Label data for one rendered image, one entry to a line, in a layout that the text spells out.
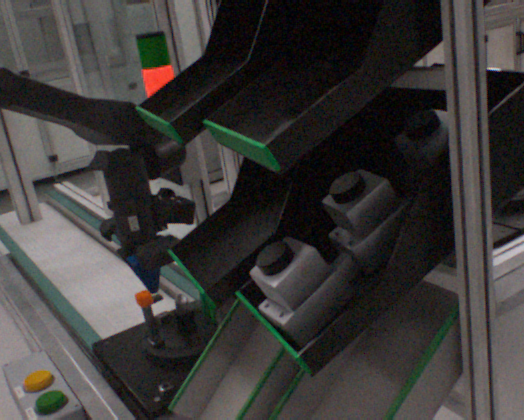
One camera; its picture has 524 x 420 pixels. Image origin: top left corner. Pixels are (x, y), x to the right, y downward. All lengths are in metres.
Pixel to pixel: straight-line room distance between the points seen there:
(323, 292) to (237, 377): 0.29
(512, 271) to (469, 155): 0.75
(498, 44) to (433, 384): 5.57
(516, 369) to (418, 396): 0.53
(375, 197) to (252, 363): 0.31
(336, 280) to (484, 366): 0.13
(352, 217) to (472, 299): 0.11
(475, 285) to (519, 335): 0.66
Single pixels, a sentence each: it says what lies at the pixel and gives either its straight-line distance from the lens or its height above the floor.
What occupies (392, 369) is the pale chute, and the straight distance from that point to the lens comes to 0.63.
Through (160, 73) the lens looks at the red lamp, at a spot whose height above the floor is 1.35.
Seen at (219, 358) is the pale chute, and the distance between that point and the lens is 0.79.
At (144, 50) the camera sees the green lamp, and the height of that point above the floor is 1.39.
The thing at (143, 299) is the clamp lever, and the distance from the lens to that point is 0.95.
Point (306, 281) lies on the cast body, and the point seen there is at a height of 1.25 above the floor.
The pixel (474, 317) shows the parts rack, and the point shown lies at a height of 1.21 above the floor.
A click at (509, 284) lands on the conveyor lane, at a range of 1.21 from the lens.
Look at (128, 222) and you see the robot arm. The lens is 0.89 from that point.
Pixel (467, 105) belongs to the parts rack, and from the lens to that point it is 0.46.
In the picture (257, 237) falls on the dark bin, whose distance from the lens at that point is 0.67.
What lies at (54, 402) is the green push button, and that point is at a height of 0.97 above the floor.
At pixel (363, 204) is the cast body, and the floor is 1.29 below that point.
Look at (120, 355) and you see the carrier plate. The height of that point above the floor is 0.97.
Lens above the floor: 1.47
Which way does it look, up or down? 20 degrees down
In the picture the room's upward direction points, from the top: 9 degrees counter-clockwise
